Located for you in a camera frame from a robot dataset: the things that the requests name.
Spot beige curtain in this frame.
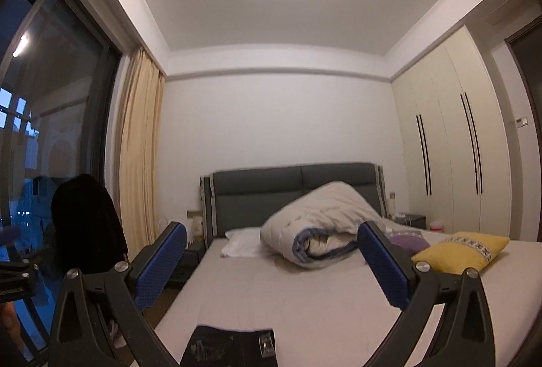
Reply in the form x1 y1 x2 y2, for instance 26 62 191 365
116 48 164 258

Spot grey upholstered headboard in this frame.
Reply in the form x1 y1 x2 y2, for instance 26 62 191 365
200 161 388 246

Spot black jeans pants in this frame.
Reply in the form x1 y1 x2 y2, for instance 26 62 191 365
179 326 278 367

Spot room door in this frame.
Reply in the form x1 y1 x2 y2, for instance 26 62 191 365
505 18 541 241

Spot white pillow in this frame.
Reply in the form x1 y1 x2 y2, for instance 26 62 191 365
222 228 267 258

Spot rolled white duvet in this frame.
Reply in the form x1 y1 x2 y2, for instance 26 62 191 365
260 181 392 269

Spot purple pillow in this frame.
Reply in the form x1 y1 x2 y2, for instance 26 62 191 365
388 231 430 257

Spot right dark nightstand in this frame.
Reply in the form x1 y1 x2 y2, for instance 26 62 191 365
394 213 426 230

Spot cream wardrobe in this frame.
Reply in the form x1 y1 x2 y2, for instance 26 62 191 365
391 27 513 236

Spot white bed mattress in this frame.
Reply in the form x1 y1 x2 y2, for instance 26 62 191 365
155 239 541 366

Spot yellow pillow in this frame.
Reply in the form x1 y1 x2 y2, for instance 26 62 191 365
412 232 510 275

